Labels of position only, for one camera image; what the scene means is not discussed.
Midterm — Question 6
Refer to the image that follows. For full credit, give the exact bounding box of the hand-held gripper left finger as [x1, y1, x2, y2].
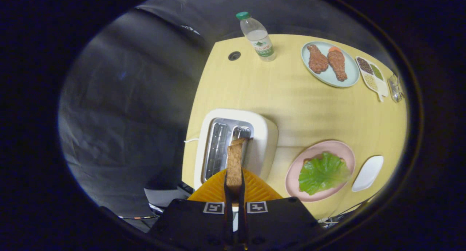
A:
[147, 167, 235, 251]

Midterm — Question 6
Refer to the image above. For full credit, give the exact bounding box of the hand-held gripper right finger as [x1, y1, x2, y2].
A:
[238, 167, 323, 251]

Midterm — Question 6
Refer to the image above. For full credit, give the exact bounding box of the brown bread slice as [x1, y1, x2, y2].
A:
[226, 138, 248, 195]

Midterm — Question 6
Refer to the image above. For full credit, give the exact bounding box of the green lettuce leaf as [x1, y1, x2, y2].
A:
[299, 152, 351, 196]

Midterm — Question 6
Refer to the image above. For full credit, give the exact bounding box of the pink round plate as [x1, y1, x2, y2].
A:
[285, 140, 356, 203]

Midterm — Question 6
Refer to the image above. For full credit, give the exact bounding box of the white toaster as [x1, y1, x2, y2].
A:
[194, 108, 279, 190]

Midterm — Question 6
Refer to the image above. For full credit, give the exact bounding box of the white rectangular plate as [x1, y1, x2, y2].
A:
[351, 155, 384, 192]

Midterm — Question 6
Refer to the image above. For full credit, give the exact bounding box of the light blue oval plate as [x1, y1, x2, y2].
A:
[301, 41, 360, 88]

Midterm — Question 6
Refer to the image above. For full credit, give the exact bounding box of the plain brown meat piece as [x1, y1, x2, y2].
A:
[307, 44, 329, 74]

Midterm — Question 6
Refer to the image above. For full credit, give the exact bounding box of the clear water bottle green cap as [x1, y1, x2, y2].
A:
[236, 11, 277, 62]

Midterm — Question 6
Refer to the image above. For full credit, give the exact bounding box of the brown meat piece orange tip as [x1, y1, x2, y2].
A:
[327, 46, 348, 81]

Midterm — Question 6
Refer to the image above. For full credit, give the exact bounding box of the pile of pale beans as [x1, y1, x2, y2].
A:
[364, 73, 378, 91]

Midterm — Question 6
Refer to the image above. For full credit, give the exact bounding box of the white divided dish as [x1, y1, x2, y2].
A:
[355, 56, 389, 103]

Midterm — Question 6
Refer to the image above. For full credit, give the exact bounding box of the pile of dark red beans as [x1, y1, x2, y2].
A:
[357, 57, 373, 75]

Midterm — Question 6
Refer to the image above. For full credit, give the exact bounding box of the pile of green beans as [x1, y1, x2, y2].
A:
[370, 63, 384, 81]

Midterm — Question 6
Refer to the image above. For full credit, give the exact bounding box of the metal wire rack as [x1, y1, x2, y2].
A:
[387, 73, 405, 103]

